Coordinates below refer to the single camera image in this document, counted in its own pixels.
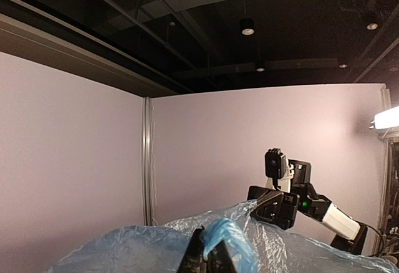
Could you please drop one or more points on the right aluminium corner post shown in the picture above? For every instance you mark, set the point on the right aluminium corner post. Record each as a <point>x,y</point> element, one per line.
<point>386,104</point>

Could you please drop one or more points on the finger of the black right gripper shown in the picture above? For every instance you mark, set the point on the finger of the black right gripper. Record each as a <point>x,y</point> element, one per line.
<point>271,200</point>

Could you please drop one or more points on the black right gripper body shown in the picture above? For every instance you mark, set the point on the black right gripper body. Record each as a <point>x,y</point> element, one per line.
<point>284,217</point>

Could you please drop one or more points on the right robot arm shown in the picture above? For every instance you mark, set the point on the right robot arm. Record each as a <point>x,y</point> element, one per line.
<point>350,234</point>

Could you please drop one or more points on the black ceiling spotlight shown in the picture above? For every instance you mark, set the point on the black ceiling spotlight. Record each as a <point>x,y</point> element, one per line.
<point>247,26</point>

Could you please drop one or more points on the blue plastic trash bag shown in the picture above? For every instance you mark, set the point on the blue plastic trash bag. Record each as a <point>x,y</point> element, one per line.
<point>253,247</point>

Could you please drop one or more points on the bright tube lamp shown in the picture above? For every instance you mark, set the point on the bright tube lamp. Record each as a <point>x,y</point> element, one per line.
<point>386,119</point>

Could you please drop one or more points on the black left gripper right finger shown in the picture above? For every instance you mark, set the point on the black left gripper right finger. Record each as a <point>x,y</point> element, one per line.
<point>219,260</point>

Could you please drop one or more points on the left aluminium corner post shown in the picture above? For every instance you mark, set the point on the left aluminium corner post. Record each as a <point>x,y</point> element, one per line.
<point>148,166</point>

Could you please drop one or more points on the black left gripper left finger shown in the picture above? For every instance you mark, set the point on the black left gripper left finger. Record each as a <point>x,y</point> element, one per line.
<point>193,260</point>

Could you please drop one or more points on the aluminium corner post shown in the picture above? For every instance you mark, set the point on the aluminium corner post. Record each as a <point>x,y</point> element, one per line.
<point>386,104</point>
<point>148,166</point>

